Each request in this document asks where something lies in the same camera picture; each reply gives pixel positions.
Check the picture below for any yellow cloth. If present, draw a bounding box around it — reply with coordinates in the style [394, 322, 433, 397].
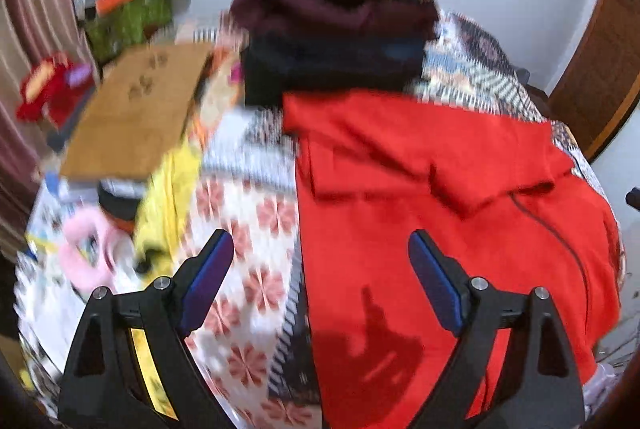
[129, 143, 204, 421]

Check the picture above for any red zip jacket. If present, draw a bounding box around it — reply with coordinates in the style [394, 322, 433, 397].
[282, 88, 627, 429]

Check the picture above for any red plush toy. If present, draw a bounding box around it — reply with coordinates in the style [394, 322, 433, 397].
[14, 53, 96, 130]

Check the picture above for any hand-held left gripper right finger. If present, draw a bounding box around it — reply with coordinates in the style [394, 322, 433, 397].
[407, 230, 587, 429]

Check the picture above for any wooden lap desk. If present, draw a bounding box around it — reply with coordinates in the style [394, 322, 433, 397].
[59, 41, 216, 182]

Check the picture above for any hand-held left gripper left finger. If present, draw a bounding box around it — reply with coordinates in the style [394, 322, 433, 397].
[56, 228, 236, 429]

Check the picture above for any dark navy folded garment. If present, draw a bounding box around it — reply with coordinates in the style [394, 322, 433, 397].
[242, 34, 427, 108]

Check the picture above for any brown striped curtain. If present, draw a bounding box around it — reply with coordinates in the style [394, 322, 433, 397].
[0, 0, 102, 261]

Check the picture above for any pile of papers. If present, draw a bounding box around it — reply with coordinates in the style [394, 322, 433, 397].
[15, 174, 136, 410]

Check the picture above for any patterned bed blanket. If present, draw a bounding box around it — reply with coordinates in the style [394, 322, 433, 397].
[15, 9, 627, 429]

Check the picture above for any green patterned cloth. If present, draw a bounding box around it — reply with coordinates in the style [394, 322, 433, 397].
[84, 0, 174, 62]

